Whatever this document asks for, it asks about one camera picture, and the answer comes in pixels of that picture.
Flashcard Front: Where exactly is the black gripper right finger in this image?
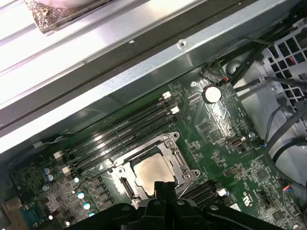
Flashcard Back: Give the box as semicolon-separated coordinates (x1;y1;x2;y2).
165;182;286;230

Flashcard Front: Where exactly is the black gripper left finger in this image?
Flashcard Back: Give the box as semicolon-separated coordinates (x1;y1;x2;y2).
79;181;168;230

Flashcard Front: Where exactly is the thin wire locking lever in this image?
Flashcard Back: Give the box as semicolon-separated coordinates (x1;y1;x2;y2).
176;169;201;201
107;132;180;173

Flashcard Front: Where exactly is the silver cpu plate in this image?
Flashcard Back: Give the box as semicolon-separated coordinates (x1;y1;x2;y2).
130;152;176;198

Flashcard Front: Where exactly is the cpu socket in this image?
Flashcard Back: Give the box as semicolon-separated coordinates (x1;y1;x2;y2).
107;131;201;207

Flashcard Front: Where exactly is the green motherboard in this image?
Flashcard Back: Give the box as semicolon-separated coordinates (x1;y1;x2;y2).
9;64;307;230

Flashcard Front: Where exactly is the silver internal usb port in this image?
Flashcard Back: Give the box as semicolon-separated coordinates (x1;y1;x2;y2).
226;136;247;148

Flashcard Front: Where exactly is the metal rear port block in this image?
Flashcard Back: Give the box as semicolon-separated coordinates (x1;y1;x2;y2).
1;196;48;230

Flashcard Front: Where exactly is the silver coin battery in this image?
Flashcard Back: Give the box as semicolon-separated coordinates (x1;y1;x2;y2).
202;85;222;104

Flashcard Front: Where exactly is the open black pc case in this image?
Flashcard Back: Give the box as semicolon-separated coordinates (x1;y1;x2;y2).
0;0;307;230

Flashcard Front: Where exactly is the grey metal drive cage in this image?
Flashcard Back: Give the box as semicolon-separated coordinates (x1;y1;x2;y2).
222;16;307;113

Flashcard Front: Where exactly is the loose dark circuit board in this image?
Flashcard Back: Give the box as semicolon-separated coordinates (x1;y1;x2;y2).
24;0;81;34

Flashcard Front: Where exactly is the grey data cable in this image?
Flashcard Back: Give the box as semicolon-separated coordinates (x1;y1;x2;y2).
261;104;307;195

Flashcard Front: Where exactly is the black cable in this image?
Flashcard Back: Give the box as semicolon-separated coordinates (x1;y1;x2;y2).
230;39;276;86

